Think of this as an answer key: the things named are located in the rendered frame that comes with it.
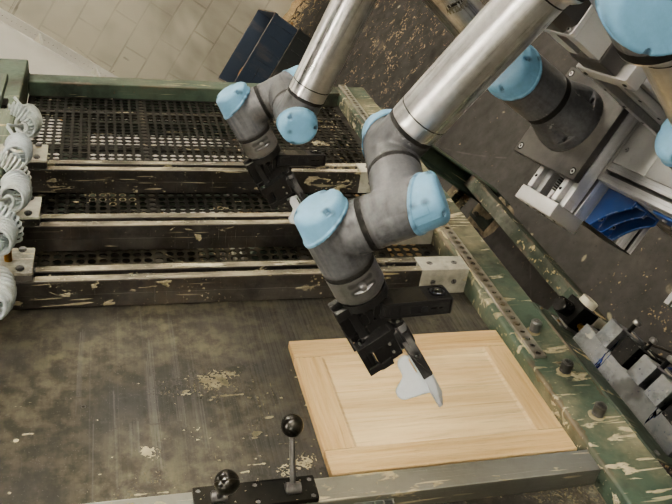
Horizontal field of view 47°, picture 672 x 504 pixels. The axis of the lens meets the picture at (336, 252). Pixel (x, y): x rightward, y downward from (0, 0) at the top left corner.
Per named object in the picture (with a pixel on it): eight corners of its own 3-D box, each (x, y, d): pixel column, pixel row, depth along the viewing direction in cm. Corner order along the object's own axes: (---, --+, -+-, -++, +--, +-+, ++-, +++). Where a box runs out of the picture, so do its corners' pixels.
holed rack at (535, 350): (546, 358, 165) (547, 355, 165) (534, 358, 164) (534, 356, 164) (345, 86, 299) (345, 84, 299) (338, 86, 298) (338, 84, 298)
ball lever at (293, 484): (307, 498, 124) (306, 415, 124) (284, 500, 123) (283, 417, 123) (301, 490, 128) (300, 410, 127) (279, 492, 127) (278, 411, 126)
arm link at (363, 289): (362, 241, 109) (384, 265, 102) (374, 265, 112) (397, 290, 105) (317, 269, 109) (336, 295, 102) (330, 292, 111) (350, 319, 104)
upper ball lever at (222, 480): (231, 509, 123) (242, 491, 111) (207, 511, 122) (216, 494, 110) (229, 484, 124) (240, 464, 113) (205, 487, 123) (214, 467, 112)
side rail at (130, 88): (335, 120, 297) (339, 93, 291) (30, 112, 266) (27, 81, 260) (330, 112, 303) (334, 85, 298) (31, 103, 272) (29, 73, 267)
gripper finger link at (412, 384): (413, 423, 112) (379, 368, 113) (447, 401, 112) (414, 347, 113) (416, 425, 109) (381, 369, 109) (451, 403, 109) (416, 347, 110)
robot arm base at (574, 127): (571, 83, 170) (543, 58, 165) (616, 98, 157) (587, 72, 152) (531, 140, 173) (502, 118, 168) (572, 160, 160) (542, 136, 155)
